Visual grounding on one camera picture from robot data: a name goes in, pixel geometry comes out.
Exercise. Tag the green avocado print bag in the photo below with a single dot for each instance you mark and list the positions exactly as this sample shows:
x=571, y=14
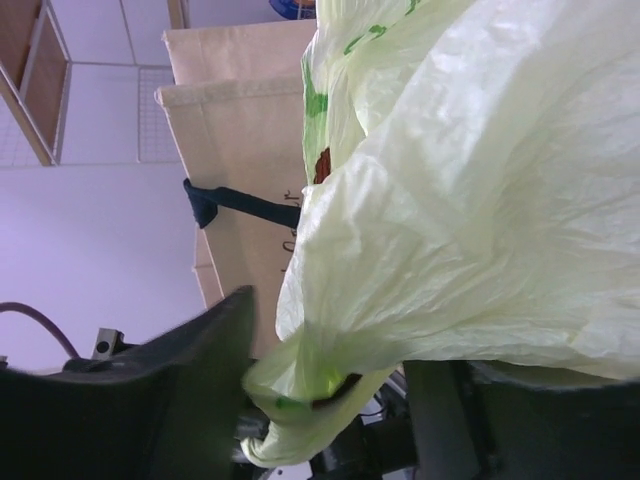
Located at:
x=481, y=202

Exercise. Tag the beige canvas tote bag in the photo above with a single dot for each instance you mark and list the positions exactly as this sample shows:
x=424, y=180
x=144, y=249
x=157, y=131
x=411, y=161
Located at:
x=236, y=114

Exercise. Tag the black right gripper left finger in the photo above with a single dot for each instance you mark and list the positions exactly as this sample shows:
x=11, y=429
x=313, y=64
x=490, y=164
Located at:
x=166, y=409

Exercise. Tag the white wire wooden shelf rack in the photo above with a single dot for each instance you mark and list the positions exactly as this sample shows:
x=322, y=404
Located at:
x=78, y=82

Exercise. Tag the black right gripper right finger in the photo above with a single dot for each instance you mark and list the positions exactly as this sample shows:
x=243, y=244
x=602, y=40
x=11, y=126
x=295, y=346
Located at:
x=490, y=420

